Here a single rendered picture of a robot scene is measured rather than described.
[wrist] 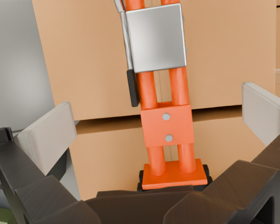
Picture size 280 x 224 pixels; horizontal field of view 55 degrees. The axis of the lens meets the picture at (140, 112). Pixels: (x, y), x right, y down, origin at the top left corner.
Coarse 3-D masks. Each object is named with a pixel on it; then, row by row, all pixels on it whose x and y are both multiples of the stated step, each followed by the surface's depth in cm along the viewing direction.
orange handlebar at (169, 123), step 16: (128, 0) 30; (160, 0) 30; (176, 0) 30; (144, 80) 32; (176, 80) 32; (144, 96) 33; (176, 96) 32; (144, 112) 33; (160, 112) 33; (176, 112) 32; (144, 128) 33; (160, 128) 33; (176, 128) 33; (192, 128) 33; (160, 144) 34; (192, 144) 34; (160, 160) 35; (192, 160) 35
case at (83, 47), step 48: (48, 0) 45; (96, 0) 45; (144, 0) 44; (192, 0) 44; (240, 0) 43; (48, 48) 48; (96, 48) 47; (192, 48) 46; (240, 48) 45; (96, 96) 49; (192, 96) 48; (240, 96) 48
